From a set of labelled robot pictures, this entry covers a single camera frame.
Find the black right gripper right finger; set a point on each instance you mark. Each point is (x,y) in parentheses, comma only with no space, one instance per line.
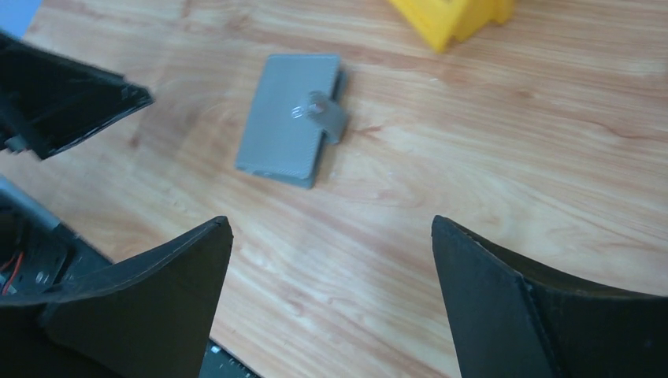
(512,316)

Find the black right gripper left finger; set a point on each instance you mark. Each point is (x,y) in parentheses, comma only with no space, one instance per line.
(146,316)

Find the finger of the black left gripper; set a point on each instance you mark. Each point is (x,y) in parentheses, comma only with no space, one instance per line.
(51,103)

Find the yellow plastic bin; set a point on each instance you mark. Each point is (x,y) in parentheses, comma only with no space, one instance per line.
(438,21)

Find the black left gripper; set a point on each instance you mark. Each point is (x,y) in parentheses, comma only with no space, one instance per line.
(38,249)

